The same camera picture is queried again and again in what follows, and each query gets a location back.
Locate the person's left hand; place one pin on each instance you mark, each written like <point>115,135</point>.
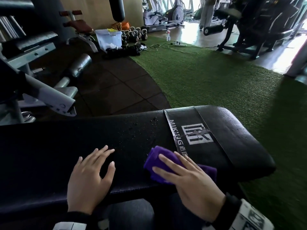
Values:
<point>86,186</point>

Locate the clear plastic storage box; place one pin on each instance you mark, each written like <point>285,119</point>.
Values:
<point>109,40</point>

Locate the chrome weight bars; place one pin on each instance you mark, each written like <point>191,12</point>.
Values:
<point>9,27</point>

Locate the pile of black dumbbells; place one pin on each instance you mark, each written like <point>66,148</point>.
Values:
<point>124,51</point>

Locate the grey metal pillar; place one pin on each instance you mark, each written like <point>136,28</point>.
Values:
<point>297,64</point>

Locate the purple cleaning cloth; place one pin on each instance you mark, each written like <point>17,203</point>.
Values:
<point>154,156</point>

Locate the person's right hand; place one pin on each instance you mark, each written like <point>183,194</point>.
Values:
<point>199,194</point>

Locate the grey adjacent bench frame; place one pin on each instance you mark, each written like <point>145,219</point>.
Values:
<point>48,95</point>

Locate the black right wristband with markers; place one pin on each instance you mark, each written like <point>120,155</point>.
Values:
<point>247,217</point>

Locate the black punching bag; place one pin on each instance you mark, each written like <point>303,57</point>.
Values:
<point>117,9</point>

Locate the white power strip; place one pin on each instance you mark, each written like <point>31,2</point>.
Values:
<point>180,44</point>

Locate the grey elliptical machine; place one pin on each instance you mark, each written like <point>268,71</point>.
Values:
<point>156,19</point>

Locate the orange bag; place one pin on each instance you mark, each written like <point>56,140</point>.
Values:
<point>124,25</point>

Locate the person's dark trousers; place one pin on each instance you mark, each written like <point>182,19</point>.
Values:
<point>132,215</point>

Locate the black weight machine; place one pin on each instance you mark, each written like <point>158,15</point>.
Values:
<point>227,14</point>

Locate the clear spray bottle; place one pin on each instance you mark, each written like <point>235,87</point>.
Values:
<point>168,37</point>

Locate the row of black kettlebells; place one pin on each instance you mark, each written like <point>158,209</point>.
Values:
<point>134,35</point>

